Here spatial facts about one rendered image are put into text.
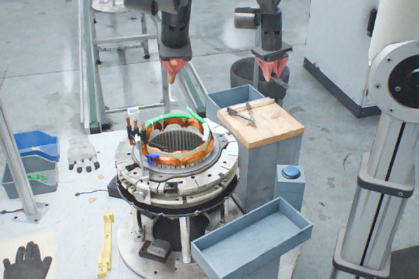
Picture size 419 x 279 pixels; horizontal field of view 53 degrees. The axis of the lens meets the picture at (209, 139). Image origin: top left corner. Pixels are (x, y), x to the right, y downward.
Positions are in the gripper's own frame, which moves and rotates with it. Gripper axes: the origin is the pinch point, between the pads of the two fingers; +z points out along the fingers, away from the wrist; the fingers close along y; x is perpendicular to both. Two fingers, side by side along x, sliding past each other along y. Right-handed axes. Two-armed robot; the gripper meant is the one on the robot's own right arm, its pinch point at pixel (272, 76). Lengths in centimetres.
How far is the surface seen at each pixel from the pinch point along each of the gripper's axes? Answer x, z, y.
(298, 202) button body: 28.1, 22.7, 9.5
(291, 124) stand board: 8.4, 12.4, -1.4
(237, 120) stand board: -0.2, 11.0, 12.2
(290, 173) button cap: 25.2, 14.6, 10.4
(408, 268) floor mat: 7, 123, -74
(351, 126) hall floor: -108, 122, -136
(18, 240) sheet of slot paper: -11, 34, 82
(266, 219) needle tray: 34.9, 16.1, 23.5
